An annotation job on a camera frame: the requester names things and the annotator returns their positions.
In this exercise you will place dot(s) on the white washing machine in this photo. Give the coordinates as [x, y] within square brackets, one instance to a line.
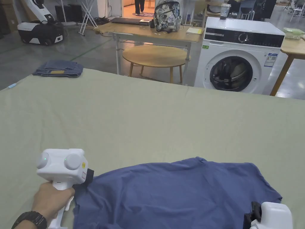
[238, 59]

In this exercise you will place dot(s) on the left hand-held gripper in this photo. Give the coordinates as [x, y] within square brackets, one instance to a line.
[59, 167]

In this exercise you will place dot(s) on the white and black robot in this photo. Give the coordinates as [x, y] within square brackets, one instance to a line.
[40, 31]

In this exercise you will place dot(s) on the bed with pale green sheet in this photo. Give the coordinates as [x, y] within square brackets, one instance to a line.
[152, 124]

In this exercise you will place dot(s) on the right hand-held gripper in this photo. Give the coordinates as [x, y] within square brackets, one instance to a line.
[276, 217]

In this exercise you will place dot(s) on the dark blue shirt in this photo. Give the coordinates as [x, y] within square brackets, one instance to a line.
[166, 195]

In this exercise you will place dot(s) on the person's left hand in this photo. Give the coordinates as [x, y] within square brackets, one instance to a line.
[48, 200]

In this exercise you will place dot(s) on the folded blue jeans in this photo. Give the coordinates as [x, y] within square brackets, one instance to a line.
[59, 68]

